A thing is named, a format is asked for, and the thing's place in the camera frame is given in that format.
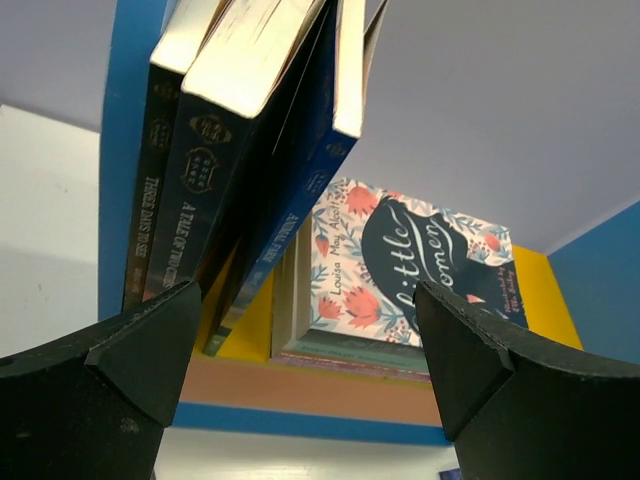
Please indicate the Little Women book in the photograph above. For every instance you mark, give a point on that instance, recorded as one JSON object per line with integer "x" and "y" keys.
{"x": 368, "y": 248}

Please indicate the sunset cover book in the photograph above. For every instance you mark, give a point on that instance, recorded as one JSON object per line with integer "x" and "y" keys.
{"x": 450, "y": 474}

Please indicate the A Tale of Two Cities book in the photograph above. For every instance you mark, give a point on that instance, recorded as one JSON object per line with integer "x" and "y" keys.
{"x": 234, "y": 99}

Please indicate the Animal Farm book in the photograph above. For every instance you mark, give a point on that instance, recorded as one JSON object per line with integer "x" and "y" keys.
{"x": 323, "y": 124}

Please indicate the Three Days to See book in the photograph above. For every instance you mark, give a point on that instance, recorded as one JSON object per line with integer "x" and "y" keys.
{"x": 186, "y": 31}

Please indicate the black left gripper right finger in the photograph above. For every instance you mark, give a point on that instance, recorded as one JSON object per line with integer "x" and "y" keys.
{"x": 517, "y": 405}

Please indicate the blue and yellow bookshelf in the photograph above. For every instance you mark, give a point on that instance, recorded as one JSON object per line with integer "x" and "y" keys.
{"x": 576, "y": 242}

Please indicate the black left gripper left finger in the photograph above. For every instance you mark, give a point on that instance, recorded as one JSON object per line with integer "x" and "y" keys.
{"x": 94, "y": 404}

